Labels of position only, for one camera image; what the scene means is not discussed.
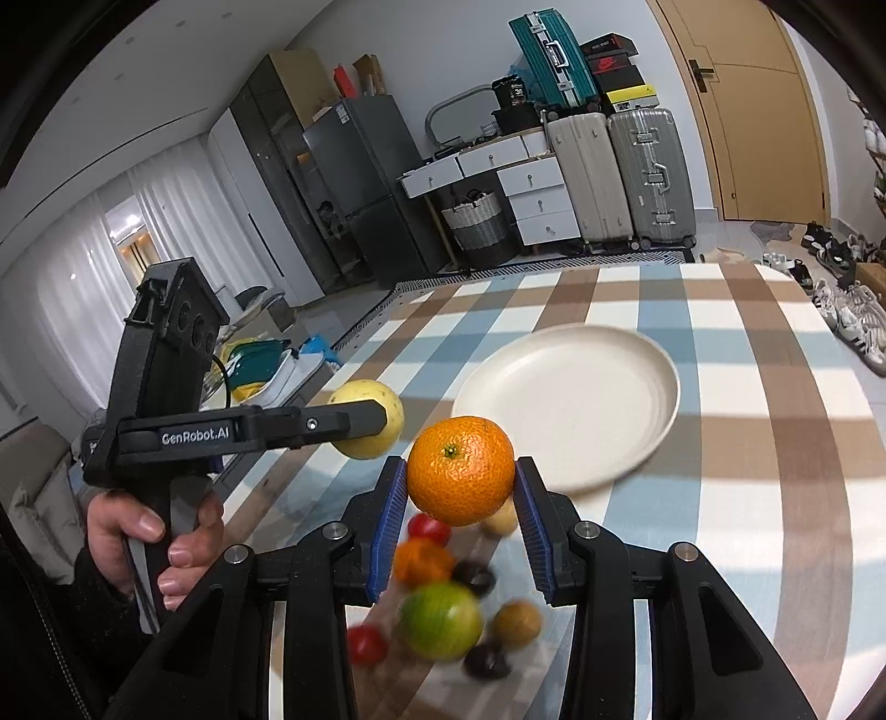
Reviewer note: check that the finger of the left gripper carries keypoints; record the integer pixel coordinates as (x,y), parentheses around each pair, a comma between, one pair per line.
(232,431)

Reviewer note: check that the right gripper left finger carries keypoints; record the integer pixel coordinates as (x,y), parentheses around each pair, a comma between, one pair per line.
(212,657)

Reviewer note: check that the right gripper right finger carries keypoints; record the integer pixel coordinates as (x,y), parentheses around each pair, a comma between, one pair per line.
(710,659)

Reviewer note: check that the yellow guava fruit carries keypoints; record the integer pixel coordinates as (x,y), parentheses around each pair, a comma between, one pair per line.
(377,415)

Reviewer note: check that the red tomato front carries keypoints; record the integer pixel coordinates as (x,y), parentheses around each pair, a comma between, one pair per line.
(367,645)

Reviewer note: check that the red tomato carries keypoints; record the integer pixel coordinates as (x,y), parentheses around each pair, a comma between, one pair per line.
(426,527)
(367,645)

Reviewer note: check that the red tomato back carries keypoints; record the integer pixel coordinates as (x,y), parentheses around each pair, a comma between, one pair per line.
(426,527)

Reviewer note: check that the brown longan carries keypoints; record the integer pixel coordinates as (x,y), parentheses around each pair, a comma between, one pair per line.
(502,523)
(516,624)

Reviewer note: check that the orange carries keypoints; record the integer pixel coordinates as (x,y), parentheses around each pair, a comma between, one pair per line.
(461,470)

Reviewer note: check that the orange tangerine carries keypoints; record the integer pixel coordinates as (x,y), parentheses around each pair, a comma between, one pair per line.
(420,561)

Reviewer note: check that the dark plum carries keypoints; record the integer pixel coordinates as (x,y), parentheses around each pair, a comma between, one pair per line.
(476,577)
(487,662)

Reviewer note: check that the green guava fruit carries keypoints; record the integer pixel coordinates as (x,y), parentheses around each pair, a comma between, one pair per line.
(440,622)

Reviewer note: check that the dark plum back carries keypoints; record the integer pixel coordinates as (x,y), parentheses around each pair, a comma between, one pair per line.
(476,577)

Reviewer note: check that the person's left hand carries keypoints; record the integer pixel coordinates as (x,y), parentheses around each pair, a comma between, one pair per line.
(113,517)

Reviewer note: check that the checkered tablecloth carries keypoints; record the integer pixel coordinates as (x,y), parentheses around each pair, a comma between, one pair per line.
(774,467)

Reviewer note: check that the black refrigerator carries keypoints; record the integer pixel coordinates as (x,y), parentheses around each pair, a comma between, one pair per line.
(362,148)

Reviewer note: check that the cream round plate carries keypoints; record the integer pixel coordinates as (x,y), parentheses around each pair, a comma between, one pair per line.
(587,403)

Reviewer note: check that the woven laundry basket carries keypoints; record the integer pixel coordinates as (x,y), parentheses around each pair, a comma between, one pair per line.
(481,230)

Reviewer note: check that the white drawer desk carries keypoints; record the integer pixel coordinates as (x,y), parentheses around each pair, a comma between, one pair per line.
(521,169)

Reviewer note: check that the oval mirror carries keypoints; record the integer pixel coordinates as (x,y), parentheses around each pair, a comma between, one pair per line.
(464,118)

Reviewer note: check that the beige suitcase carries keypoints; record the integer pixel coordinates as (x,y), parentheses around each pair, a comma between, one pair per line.
(588,164)

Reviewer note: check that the silver suitcase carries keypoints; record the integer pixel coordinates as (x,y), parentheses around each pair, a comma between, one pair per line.
(655,177)

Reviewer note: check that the teal suitcase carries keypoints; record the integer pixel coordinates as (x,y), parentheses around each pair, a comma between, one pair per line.
(555,58)

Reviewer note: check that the stack of shoe boxes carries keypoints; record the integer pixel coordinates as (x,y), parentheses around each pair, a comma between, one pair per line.
(610,61)

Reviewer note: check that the wooden door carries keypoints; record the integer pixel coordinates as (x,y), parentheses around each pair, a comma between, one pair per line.
(754,111)

